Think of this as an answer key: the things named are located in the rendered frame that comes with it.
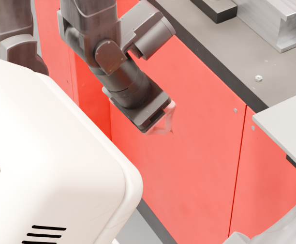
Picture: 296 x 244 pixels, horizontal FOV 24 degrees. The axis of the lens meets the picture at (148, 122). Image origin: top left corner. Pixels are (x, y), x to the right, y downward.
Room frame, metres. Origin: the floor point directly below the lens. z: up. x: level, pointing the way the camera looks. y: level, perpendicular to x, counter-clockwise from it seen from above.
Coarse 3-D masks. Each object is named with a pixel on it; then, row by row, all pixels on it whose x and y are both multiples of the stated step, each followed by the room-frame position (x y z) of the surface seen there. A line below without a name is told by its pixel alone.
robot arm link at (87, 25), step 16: (64, 0) 0.74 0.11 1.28; (80, 0) 0.71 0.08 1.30; (96, 0) 0.72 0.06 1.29; (112, 0) 0.73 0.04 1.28; (64, 16) 0.74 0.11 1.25; (80, 16) 0.71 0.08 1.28; (96, 16) 0.72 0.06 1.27; (112, 16) 0.73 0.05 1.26; (64, 32) 0.75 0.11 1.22; (80, 32) 0.71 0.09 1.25; (96, 32) 0.72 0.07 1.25; (112, 32) 0.73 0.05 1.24; (80, 48) 0.71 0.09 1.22; (96, 64) 0.71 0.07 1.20
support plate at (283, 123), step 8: (280, 104) 0.85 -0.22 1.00; (288, 104) 0.85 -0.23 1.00; (264, 112) 0.83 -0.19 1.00; (272, 112) 0.83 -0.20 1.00; (280, 112) 0.83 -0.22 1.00; (288, 112) 0.83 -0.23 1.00; (256, 120) 0.81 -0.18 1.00; (264, 120) 0.81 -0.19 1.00; (272, 120) 0.81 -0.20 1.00; (280, 120) 0.81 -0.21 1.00; (288, 120) 0.81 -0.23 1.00; (264, 128) 0.79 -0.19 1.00; (272, 128) 0.79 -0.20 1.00; (280, 128) 0.79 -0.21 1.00; (288, 128) 0.79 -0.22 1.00; (272, 136) 0.77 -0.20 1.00; (280, 136) 0.77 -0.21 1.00; (288, 136) 0.77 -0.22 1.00; (280, 144) 0.76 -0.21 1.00; (288, 144) 0.75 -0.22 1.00; (288, 152) 0.74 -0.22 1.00
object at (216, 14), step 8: (192, 0) 1.31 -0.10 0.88; (200, 0) 1.28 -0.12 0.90; (208, 0) 1.27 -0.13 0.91; (224, 0) 1.27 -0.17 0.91; (200, 8) 1.28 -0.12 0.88; (208, 8) 1.25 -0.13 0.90; (216, 8) 1.25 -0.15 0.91; (224, 8) 1.25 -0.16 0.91; (232, 8) 1.25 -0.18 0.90; (208, 16) 1.25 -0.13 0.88; (216, 16) 1.23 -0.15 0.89; (224, 16) 1.24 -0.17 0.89; (232, 16) 1.25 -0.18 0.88
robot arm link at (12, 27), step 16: (0, 0) 0.65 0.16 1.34; (16, 0) 0.66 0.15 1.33; (0, 16) 0.65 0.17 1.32; (16, 16) 0.66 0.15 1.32; (32, 16) 0.67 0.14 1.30; (0, 32) 0.64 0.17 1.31; (16, 32) 0.65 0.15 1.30; (32, 32) 0.67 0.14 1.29; (0, 48) 0.64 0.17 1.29; (16, 48) 0.63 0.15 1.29; (32, 48) 0.64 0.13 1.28; (16, 64) 0.63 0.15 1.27; (32, 64) 0.64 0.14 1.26
